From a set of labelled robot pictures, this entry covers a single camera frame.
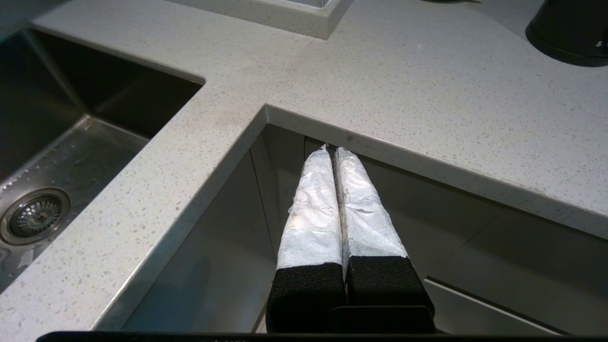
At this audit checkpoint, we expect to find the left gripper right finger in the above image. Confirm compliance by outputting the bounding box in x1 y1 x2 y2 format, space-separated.
334 147 436 333

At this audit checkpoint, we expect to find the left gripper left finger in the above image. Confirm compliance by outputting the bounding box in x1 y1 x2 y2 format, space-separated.
265 144 346 333

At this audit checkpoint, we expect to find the cabinet door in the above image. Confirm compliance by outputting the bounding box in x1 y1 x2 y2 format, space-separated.
121 147 277 333
249 124 305 257

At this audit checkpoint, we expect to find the cabinet drawer front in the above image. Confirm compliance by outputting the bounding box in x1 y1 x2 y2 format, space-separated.
422 277 563 335

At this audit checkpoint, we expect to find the stainless steel sink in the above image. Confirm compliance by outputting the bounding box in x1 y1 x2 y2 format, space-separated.
0 28 206 294

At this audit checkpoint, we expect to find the sink drain strainer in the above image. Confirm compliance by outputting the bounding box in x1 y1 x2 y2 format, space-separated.
0 188 72 247

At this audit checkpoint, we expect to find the black round appliance base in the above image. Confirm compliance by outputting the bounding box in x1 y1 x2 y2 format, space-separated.
525 0 608 67

